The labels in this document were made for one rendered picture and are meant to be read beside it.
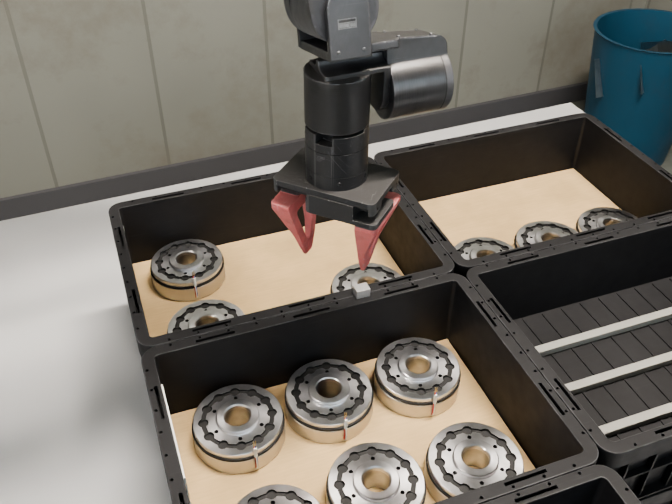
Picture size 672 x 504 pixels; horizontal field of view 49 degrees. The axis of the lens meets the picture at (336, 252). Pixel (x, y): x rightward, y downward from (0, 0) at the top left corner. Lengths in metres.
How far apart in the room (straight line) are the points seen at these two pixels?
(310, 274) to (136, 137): 1.73
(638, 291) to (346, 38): 0.67
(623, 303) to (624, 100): 1.84
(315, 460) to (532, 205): 0.60
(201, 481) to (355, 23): 0.51
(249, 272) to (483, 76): 2.22
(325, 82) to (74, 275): 0.83
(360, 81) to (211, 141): 2.20
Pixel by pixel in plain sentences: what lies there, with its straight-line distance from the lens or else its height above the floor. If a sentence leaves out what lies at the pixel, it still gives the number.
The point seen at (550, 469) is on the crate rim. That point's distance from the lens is 0.75.
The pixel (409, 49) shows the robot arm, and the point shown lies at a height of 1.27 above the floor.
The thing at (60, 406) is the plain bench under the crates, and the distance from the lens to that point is 1.14.
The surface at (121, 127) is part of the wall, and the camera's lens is 2.71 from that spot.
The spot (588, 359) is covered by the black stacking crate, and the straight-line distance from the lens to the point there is 1.01.
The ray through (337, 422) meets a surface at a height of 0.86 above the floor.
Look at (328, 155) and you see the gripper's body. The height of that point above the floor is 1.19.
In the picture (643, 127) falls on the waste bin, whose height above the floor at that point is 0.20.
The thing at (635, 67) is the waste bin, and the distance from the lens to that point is 2.82.
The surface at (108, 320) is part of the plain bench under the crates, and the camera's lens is 1.24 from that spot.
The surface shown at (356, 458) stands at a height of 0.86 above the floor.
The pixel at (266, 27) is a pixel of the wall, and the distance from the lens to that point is 2.68.
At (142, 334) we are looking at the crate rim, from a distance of 0.87.
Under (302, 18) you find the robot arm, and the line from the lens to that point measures 0.61.
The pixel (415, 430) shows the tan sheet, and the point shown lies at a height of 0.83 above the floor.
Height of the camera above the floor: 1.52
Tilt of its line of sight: 39 degrees down
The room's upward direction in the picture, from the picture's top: straight up
